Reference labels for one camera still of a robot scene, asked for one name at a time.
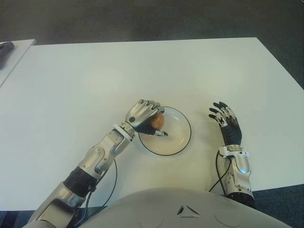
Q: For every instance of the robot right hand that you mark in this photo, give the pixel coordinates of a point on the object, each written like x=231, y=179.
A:
x=232, y=134

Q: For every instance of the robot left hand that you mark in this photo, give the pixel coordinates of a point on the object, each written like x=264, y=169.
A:
x=137, y=114

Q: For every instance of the red yellow apple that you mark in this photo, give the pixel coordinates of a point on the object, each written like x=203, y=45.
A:
x=158, y=121

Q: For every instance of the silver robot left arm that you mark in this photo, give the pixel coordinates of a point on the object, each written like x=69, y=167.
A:
x=99, y=156

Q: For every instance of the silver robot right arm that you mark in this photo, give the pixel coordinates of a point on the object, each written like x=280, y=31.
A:
x=242, y=166

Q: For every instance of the white plate with black rim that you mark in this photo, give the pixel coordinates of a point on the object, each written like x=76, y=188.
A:
x=175, y=140

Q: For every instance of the grey robot torso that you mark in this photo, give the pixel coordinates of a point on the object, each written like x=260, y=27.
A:
x=185, y=211

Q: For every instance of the white side table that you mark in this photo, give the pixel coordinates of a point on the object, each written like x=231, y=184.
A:
x=20, y=52

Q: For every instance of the dark object on side table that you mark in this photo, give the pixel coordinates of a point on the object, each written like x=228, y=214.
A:
x=5, y=51

